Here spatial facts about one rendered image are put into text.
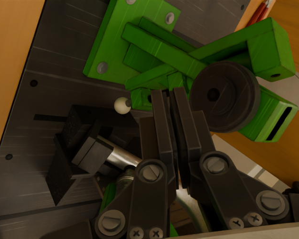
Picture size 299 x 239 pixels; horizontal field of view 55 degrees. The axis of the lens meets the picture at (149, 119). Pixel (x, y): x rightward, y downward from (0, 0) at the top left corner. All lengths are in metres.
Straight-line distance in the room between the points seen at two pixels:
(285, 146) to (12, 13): 0.54
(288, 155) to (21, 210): 0.53
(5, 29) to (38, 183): 0.27
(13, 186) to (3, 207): 0.04
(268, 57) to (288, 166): 0.38
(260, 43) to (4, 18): 0.29
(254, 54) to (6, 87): 0.31
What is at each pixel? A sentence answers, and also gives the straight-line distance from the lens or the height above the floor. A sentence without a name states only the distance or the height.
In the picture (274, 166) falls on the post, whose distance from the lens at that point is 0.67.
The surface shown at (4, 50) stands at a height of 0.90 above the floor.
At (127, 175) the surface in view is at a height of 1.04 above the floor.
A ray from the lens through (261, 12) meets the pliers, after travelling 0.78.
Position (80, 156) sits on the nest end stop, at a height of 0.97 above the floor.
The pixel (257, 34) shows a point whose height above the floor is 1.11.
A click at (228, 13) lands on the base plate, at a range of 0.65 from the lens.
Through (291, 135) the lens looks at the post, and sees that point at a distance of 0.66.
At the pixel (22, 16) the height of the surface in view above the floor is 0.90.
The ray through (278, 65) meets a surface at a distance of 0.32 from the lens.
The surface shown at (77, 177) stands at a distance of 0.46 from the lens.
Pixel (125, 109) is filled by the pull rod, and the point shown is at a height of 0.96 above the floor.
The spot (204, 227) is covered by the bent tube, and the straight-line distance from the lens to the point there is 0.49.
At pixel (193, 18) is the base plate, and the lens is 0.58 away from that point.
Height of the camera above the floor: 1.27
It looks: 37 degrees down
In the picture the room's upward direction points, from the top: 129 degrees clockwise
